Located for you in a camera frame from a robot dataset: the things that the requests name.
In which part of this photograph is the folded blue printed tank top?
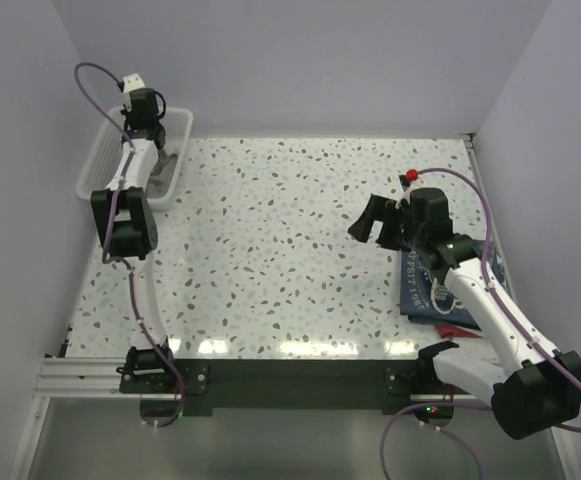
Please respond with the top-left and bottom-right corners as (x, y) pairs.
(400, 235), (519, 346)

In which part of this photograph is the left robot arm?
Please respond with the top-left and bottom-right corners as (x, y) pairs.
(90, 85), (180, 393)

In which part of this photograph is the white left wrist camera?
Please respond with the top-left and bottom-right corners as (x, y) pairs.
(118, 73), (146, 111)

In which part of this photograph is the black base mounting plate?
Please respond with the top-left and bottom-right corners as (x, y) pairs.
(118, 355), (476, 417)

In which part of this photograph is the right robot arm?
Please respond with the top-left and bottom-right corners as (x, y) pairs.
(348, 187), (581, 440)

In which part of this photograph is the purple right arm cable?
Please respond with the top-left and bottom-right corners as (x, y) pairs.
(379, 167), (581, 480)

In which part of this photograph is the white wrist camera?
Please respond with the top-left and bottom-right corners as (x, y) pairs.
(118, 73), (146, 111)
(399, 169), (420, 202)

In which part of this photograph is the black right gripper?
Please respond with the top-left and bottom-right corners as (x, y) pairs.
(347, 195), (425, 253)

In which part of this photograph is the aluminium rail frame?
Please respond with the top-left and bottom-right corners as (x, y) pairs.
(8, 357), (177, 479)

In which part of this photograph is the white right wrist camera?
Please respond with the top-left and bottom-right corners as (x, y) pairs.
(399, 169), (420, 202)

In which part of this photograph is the grey tank top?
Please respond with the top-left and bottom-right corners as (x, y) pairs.
(146, 146), (180, 198)

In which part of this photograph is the white plastic basket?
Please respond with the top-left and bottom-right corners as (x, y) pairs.
(76, 107), (193, 212)

